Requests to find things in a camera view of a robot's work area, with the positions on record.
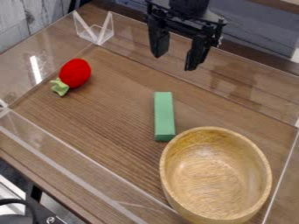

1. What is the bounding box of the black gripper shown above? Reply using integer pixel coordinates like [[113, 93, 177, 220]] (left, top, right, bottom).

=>
[[145, 0, 227, 71]]

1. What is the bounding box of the red plush strawberry toy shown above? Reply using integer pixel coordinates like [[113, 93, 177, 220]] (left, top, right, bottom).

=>
[[50, 58, 90, 96]]

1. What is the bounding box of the green rectangular block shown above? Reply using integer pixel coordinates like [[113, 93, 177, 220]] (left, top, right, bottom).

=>
[[153, 92, 175, 142]]

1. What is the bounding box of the wooden oval bowl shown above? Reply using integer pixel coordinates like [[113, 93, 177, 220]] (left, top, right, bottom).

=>
[[159, 127, 272, 224]]

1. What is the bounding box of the clear acrylic corner bracket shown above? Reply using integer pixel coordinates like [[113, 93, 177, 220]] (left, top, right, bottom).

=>
[[72, 11, 115, 46]]

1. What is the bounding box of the clear acrylic tray wall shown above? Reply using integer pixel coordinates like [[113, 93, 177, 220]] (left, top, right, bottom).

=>
[[0, 100, 185, 224]]

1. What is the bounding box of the black metal frame base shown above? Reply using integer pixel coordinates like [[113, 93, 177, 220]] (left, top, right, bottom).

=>
[[0, 182, 68, 224]]

